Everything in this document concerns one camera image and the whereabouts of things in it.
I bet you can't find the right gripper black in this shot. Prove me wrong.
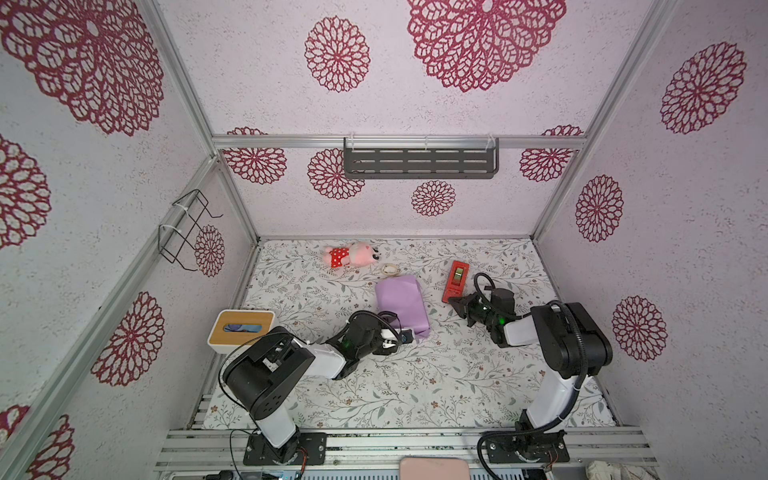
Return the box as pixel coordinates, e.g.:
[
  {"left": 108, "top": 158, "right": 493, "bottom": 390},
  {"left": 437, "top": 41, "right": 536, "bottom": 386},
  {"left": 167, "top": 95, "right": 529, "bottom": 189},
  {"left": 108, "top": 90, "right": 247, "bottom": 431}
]
[{"left": 448, "top": 293, "right": 496, "bottom": 330}]

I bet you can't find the pink wrapping paper sheet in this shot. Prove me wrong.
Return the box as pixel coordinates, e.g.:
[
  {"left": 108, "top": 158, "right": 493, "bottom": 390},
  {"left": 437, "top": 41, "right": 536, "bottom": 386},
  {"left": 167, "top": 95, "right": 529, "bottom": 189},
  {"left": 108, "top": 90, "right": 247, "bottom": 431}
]
[{"left": 375, "top": 275, "right": 430, "bottom": 339}]

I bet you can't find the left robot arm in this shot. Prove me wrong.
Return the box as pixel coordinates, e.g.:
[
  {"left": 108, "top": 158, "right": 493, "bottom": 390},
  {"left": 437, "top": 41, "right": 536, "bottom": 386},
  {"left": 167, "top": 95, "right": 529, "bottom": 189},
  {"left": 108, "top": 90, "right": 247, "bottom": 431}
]
[{"left": 219, "top": 310, "right": 414, "bottom": 458}]

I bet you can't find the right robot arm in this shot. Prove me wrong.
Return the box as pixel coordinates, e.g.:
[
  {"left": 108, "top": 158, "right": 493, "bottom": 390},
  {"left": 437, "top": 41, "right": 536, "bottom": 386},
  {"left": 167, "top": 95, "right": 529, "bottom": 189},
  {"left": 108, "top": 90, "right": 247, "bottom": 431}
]
[{"left": 448, "top": 286, "right": 613, "bottom": 479}]

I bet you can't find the white tissue box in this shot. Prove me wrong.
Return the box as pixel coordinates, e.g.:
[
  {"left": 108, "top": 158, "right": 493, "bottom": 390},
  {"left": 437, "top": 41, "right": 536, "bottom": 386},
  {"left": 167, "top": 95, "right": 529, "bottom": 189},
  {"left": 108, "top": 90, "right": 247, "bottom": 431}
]
[{"left": 207, "top": 309, "right": 275, "bottom": 354}]

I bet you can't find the red tape dispenser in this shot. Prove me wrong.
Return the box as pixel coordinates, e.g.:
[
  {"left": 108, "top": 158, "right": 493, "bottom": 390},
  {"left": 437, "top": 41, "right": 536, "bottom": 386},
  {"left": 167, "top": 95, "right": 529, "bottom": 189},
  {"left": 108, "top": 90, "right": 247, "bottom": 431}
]
[{"left": 442, "top": 260, "right": 469, "bottom": 303}]

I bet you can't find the clear tape roll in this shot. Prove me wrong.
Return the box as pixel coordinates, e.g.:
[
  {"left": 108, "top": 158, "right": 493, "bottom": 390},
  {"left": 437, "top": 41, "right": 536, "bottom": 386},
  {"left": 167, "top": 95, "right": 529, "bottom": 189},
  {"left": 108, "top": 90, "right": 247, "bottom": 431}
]
[{"left": 381, "top": 263, "right": 401, "bottom": 277}]

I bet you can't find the pink plush toy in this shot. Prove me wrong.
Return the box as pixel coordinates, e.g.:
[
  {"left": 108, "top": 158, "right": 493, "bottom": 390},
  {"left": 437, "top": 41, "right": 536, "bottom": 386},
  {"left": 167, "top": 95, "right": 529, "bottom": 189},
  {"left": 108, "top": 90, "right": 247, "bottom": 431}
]
[{"left": 323, "top": 242, "right": 380, "bottom": 269}]

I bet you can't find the white cloth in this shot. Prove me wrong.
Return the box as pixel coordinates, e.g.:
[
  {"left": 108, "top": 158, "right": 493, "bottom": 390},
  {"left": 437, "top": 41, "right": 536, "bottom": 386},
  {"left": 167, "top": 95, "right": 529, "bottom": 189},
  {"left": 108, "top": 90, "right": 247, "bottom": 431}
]
[{"left": 586, "top": 461, "right": 658, "bottom": 480}]

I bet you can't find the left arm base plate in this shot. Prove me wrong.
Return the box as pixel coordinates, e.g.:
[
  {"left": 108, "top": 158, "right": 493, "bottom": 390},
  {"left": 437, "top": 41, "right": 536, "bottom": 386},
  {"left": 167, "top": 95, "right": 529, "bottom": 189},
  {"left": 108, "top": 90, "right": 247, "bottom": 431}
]
[{"left": 243, "top": 431, "right": 328, "bottom": 466}]

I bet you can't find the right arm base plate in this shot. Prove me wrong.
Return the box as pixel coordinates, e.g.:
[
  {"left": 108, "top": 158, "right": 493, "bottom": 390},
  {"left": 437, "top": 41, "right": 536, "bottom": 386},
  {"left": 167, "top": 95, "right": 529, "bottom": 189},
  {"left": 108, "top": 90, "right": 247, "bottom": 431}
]
[{"left": 483, "top": 431, "right": 570, "bottom": 465}]

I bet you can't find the grey wall shelf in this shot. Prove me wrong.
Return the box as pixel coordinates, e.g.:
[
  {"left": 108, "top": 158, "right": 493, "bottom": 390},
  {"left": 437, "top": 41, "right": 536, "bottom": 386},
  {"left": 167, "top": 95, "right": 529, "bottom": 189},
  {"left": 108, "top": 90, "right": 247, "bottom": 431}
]
[{"left": 342, "top": 137, "right": 499, "bottom": 180}]

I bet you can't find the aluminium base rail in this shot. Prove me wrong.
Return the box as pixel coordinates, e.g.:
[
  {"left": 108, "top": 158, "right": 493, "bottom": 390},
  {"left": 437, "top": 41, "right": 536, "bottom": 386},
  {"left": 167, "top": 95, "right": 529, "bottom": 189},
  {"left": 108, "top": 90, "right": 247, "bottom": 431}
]
[{"left": 152, "top": 427, "right": 659, "bottom": 473}]

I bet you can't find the black wire wall rack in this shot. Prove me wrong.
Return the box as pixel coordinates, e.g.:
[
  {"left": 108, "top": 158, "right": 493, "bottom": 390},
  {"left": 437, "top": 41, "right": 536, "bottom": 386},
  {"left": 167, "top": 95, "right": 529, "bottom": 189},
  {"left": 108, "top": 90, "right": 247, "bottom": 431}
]
[{"left": 156, "top": 189, "right": 226, "bottom": 277}]

